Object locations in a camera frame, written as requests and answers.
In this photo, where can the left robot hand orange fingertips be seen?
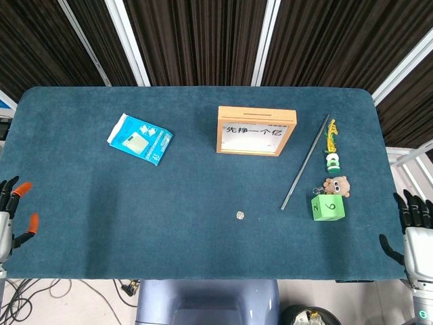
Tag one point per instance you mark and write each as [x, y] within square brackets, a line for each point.
[5, 230]

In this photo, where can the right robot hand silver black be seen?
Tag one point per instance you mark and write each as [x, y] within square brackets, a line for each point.
[419, 247]

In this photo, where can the small silver coin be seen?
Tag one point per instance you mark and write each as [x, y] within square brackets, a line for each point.
[240, 215]

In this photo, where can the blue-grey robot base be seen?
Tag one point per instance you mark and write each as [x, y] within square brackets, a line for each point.
[206, 301]

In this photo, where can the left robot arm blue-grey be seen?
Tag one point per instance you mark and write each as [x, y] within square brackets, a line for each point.
[2, 277]

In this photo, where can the green numbered cube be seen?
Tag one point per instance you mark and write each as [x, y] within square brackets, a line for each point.
[328, 208]

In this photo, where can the yellow green pipe cleaner toy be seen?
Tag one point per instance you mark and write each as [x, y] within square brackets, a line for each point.
[332, 162]

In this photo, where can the white blue board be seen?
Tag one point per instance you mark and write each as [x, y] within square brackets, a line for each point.
[6, 103]

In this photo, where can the black power plug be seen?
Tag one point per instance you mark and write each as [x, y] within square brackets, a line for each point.
[130, 287]

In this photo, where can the thin dark grey rod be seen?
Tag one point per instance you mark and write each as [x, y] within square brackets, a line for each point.
[304, 163]

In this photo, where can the black waste bin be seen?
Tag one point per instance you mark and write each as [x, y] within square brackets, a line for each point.
[294, 316]

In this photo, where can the blue tissue packet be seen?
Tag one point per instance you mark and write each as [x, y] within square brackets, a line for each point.
[138, 140]

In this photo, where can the teal table mat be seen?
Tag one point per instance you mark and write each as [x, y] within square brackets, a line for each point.
[169, 220]

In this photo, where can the black pleated curtain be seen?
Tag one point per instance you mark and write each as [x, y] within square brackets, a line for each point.
[203, 40]

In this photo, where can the white aluminium frame rails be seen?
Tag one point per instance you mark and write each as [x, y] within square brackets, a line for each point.
[411, 155]

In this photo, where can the white aluminium frame post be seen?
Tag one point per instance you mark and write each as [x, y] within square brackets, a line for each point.
[265, 40]
[402, 67]
[128, 40]

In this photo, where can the wooden box with sign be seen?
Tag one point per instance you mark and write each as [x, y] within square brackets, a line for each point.
[253, 140]

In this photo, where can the thin grey frame bar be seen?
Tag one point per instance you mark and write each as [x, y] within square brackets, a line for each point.
[84, 40]

